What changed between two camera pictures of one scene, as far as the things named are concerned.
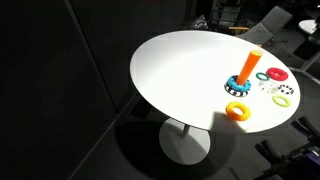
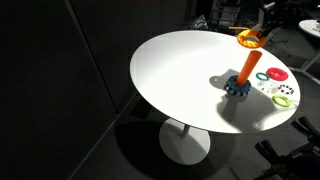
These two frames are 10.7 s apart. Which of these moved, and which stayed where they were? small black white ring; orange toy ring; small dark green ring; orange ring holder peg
Moved: orange toy ring
Stayed: small dark green ring; small black white ring; orange ring holder peg
